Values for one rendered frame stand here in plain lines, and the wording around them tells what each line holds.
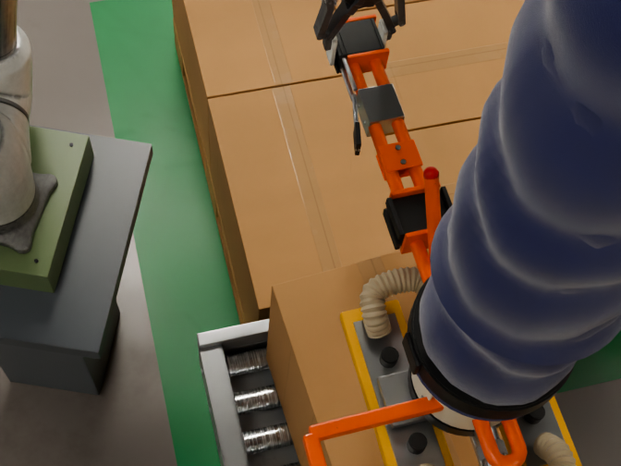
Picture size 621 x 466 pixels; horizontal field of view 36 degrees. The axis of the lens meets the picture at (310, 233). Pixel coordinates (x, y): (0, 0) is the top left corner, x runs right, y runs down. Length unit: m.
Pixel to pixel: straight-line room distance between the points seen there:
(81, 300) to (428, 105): 1.05
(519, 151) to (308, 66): 1.77
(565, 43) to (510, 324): 0.39
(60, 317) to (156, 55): 1.44
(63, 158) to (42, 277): 0.27
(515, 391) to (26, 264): 1.10
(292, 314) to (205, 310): 1.05
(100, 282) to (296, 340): 0.48
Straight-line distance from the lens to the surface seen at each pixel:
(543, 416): 1.52
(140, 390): 2.74
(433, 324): 1.20
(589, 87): 0.73
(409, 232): 1.47
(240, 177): 2.37
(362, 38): 1.68
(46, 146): 2.11
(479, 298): 1.02
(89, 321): 2.01
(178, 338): 2.78
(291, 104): 2.49
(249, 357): 2.17
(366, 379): 1.51
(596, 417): 2.88
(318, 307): 1.79
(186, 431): 2.69
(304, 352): 1.75
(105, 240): 2.08
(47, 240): 2.01
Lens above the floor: 2.60
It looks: 63 degrees down
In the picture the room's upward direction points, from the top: 9 degrees clockwise
